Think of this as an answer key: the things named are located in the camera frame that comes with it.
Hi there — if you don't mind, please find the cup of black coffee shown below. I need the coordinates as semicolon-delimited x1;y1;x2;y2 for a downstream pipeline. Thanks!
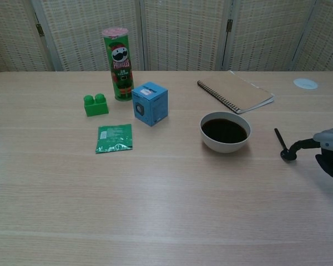
200;111;252;154

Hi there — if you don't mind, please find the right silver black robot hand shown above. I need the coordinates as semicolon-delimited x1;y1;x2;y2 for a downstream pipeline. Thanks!
287;126;333;180

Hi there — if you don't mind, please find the green foil sachet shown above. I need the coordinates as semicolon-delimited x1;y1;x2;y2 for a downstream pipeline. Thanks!
95;124;134;154

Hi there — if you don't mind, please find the white round table grommet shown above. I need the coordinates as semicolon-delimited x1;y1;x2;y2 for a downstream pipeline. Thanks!
292;78;319;90

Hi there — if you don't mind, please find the blue cardboard box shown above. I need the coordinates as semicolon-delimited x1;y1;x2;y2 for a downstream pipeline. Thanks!
131;81;169;127

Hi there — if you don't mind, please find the green building block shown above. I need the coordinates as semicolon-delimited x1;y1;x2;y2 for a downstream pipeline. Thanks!
83;93;110;117

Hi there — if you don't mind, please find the woven folding screen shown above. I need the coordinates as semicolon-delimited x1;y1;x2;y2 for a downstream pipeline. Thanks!
0;0;333;77

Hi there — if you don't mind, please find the brown spiral notebook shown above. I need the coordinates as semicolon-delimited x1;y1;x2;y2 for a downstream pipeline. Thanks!
196;70;275;115

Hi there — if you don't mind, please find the black plastic spoon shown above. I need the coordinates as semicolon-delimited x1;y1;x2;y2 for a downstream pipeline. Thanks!
274;127;297;162

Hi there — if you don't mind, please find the green Pringles can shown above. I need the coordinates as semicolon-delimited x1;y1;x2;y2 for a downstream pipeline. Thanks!
101;27;134;103

